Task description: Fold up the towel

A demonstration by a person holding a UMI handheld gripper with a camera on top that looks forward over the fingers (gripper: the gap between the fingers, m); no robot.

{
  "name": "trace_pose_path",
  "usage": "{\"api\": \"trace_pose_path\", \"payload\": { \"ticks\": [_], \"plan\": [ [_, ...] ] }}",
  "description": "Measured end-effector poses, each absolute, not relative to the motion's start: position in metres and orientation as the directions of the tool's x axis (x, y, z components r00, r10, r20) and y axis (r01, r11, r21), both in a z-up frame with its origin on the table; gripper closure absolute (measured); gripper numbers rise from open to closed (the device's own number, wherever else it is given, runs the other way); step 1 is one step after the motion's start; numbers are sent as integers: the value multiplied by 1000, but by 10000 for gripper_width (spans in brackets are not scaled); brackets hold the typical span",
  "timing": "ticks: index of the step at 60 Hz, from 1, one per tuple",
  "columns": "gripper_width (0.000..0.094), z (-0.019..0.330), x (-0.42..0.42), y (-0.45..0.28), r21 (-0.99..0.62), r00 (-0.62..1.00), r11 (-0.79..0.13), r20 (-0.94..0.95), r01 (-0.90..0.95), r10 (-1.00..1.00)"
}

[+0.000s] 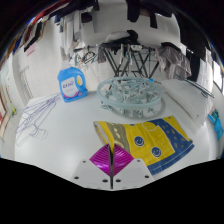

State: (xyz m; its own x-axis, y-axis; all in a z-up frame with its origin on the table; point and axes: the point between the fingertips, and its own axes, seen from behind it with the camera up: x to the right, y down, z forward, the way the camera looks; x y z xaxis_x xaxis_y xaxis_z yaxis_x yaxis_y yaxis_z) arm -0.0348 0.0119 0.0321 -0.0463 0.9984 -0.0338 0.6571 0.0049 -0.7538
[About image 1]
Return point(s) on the white hanging garments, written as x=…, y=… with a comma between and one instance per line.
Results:
x=68, y=30

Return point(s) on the white pillow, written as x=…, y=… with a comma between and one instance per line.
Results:
x=186, y=100

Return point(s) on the round pale green clip hanger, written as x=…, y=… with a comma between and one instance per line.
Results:
x=103, y=95

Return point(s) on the green clothes hanger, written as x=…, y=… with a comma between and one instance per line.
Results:
x=196, y=87

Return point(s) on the row of colourful hanging clothes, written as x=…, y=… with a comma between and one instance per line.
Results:
x=40, y=30

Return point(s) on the black folding drying rack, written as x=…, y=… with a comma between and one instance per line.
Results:
x=120, y=63

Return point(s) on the grey garment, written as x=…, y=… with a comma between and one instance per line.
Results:
x=173, y=61

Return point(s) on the blue laundry detergent bottle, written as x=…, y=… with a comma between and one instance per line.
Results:
x=71, y=86

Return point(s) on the black bundled garment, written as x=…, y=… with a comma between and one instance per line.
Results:
x=133, y=36

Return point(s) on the yellow and blue smiley towel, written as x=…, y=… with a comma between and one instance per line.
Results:
x=146, y=140

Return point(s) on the teal bags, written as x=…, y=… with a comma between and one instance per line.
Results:
x=218, y=126

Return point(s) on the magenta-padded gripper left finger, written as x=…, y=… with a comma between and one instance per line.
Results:
x=100, y=160

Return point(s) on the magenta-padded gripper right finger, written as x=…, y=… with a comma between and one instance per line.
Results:
x=122, y=160

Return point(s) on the white bundled garment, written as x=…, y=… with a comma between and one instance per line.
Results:
x=117, y=36

